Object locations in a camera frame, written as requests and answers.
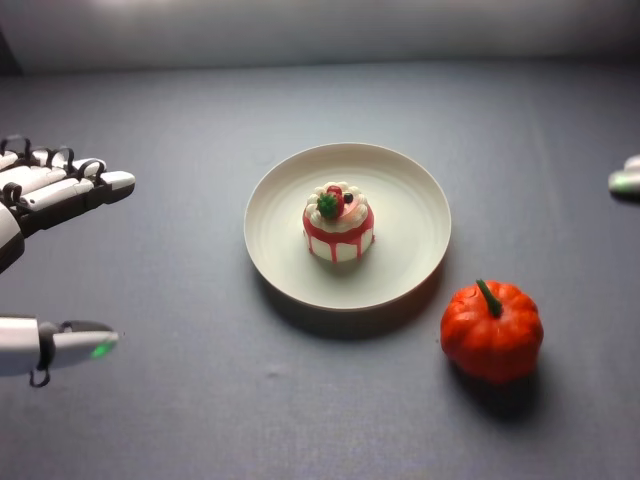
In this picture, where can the grey table cloth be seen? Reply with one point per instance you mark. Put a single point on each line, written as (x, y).
(200, 400)

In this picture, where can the orange toy pumpkin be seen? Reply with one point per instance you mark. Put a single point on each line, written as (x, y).
(492, 335)

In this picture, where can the toy cake with pink icing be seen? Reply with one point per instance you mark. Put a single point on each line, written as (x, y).
(339, 227)

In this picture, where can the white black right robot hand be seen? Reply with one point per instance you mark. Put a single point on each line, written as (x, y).
(627, 181)

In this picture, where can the white round plate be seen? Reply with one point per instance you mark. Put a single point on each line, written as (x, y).
(390, 260)

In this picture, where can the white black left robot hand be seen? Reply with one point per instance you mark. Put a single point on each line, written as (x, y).
(55, 192)

